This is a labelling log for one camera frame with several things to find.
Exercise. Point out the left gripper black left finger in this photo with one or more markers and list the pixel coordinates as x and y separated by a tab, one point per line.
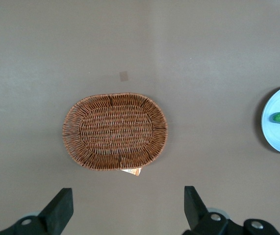
54	215

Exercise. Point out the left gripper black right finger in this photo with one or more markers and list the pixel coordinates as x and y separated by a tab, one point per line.
198	218

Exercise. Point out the orange paper tag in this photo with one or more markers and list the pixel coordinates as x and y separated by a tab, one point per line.
133	171

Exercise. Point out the brown oval wicker basket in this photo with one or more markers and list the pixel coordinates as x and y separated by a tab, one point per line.
115	132

